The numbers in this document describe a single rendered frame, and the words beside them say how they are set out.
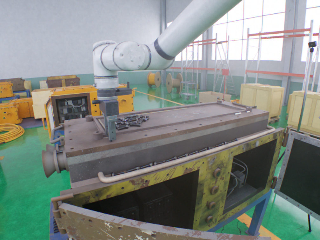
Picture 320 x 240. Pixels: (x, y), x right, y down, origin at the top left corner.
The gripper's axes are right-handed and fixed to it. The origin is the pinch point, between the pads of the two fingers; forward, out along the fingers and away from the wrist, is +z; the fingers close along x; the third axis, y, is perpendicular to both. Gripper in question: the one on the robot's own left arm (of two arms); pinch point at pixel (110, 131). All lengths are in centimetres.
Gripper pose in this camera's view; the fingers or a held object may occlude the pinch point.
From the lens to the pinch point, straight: 72.7
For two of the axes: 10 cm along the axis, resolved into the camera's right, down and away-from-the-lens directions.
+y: -8.8, 1.4, -4.6
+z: 0.0, 9.6, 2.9
